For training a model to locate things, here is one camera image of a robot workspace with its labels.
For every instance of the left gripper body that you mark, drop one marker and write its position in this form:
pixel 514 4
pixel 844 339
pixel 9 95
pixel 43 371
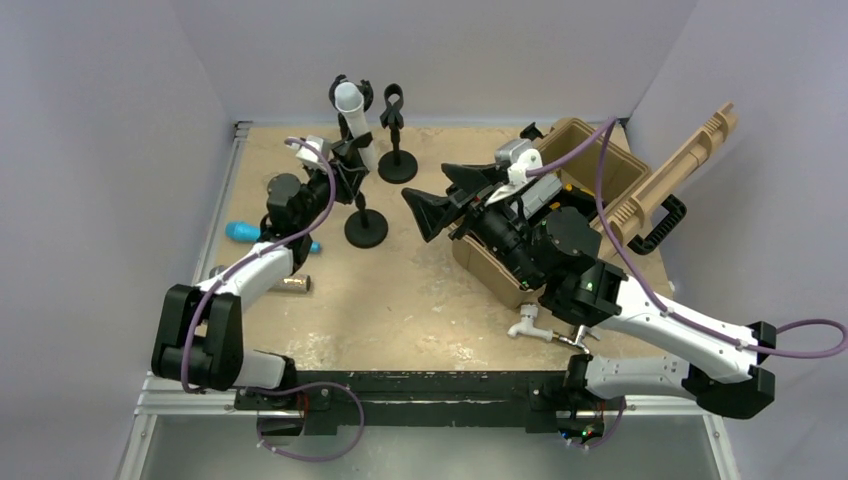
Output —
pixel 317 190

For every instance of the blue microphone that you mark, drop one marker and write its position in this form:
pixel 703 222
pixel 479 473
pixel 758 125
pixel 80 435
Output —
pixel 242 232

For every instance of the white plastic faucet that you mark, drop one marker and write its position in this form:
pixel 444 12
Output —
pixel 528 314

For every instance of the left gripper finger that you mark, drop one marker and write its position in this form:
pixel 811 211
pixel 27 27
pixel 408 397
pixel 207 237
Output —
pixel 346 152
pixel 350 175

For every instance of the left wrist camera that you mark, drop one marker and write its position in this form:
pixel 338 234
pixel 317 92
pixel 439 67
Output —
pixel 307 148

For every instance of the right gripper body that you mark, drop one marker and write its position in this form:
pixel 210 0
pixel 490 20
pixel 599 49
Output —
pixel 501 229

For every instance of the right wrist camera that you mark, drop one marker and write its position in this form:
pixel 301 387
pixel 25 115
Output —
pixel 513 161

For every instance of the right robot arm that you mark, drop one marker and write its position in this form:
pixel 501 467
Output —
pixel 542 236

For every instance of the white microphone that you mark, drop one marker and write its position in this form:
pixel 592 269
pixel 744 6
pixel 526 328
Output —
pixel 349 101

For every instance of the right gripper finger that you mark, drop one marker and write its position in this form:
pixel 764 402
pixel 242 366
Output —
pixel 476 181
pixel 433 213

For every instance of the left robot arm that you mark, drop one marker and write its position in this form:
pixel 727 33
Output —
pixel 200 341

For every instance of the black shockmount mic stand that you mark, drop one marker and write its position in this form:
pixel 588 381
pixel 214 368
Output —
pixel 365 87

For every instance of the chrome metal fitting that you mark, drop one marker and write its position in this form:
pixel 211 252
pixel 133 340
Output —
pixel 577 338

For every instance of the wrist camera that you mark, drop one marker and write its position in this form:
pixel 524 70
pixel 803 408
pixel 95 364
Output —
pixel 513 161
pixel 307 148

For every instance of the black clip mic stand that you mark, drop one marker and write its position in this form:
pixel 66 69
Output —
pixel 397 166

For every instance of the glitter rhinestone microphone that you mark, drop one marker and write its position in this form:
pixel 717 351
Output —
pixel 297 284

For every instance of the grey device in case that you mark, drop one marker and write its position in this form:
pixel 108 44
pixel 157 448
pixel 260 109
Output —
pixel 540 193

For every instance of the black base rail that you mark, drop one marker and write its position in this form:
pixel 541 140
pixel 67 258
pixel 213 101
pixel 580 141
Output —
pixel 534 401

